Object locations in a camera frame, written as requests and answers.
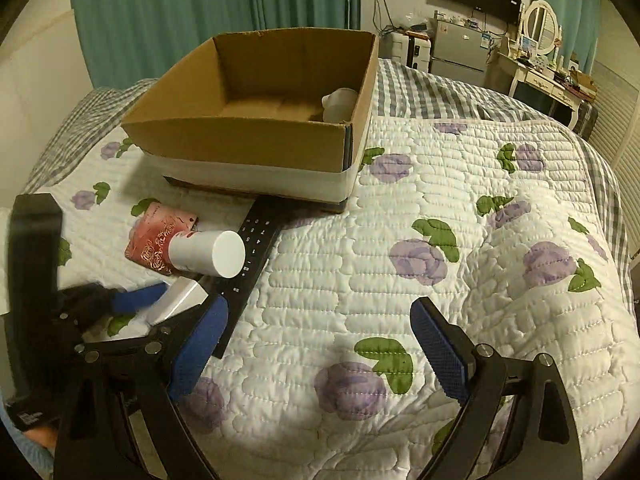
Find red patterned pouch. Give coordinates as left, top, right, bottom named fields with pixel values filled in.
left=125, top=203, right=201, bottom=276

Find white oval vanity mirror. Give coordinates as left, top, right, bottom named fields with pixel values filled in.
left=522, top=1, right=561, bottom=56

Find white vanity desk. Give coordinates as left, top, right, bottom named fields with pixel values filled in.
left=487, top=37, right=598, bottom=131

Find grey plaid bedsheet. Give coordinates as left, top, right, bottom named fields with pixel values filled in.
left=22, top=57, right=632, bottom=261

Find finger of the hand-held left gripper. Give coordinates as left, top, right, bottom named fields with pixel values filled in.
left=57, top=282, right=170, bottom=333

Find silver small fridge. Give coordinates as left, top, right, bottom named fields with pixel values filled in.
left=430, top=12, right=493, bottom=86

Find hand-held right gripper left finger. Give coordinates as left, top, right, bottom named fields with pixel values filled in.
left=52, top=295, right=231, bottom=480

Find person's left forearm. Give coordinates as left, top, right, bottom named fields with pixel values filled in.
left=0, top=405, right=57, bottom=480

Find black hanging cables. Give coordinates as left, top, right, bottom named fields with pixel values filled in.
left=372, top=0, right=397, bottom=36

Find white round bottle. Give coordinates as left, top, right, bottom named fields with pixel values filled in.
left=321, top=88, right=360, bottom=123

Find white louvered door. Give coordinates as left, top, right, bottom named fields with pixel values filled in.
left=590, top=57, right=640, bottom=241

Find cardboard box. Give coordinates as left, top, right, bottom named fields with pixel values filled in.
left=121, top=30, right=379, bottom=213

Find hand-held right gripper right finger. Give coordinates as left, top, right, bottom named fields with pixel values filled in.
left=409, top=296, right=587, bottom=480

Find white floral quilt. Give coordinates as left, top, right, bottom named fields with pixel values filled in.
left=27, top=115, right=626, bottom=480

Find white tube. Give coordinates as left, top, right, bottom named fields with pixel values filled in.
left=147, top=280, right=209, bottom=326

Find white floor appliance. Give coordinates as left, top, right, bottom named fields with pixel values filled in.
left=390, top=30, right=433, bottom=71

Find white cylindrical bottle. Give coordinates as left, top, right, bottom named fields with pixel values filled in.
left=167, top=230, right=246, bottom=278

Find black remote control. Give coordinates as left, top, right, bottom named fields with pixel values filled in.
left=202, top=197, right=288, bottom=359

